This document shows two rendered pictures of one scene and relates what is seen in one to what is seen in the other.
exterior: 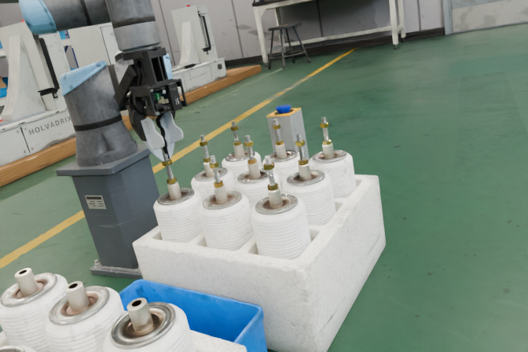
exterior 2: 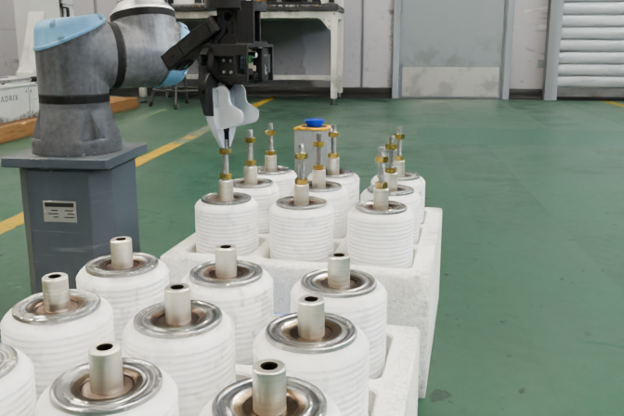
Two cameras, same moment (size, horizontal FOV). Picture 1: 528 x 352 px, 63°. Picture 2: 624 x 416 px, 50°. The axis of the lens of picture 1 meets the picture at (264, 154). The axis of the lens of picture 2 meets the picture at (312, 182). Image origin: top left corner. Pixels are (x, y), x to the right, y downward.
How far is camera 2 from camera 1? 45 cm
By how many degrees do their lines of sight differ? 21
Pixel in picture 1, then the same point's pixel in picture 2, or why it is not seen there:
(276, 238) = (388, 243)
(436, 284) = (514, 331)
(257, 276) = not seen: hidden behind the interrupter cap
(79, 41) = not seen: outside the picture
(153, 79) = (251, 36)
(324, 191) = (416, 205)
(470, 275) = (545, 322)
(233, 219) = (323, 224)
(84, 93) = (78, 51)
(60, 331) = (226, 292)
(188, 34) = not seen: hidden behind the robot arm
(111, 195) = (92, 201)
